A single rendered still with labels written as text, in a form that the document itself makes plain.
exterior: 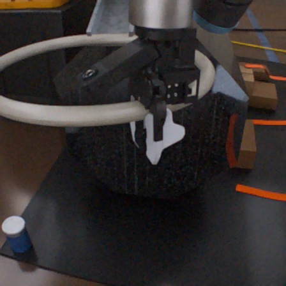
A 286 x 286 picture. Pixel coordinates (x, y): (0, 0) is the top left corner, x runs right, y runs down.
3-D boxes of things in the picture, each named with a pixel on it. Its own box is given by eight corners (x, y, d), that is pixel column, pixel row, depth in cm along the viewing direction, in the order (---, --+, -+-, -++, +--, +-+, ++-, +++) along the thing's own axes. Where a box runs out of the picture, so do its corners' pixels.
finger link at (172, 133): (189, 163, 56) (188, 106, 52) (156, 172, 54) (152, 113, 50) (179, 156, 59) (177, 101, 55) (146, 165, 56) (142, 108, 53)
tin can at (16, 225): (22, 232, 147) (15, 212, 140) (36, 243, 143) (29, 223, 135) (5, 244, 141) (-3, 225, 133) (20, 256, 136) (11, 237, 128)
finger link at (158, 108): (168, 143, 51) (165, 82, 48) (159, 145, 51) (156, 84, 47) (153, 133, 55) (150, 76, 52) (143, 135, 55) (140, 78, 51)
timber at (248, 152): (252, 169, 182) (256, 151, 175) (230, 166, 184) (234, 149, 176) (249, 136, 206) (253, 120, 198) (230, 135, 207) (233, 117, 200)
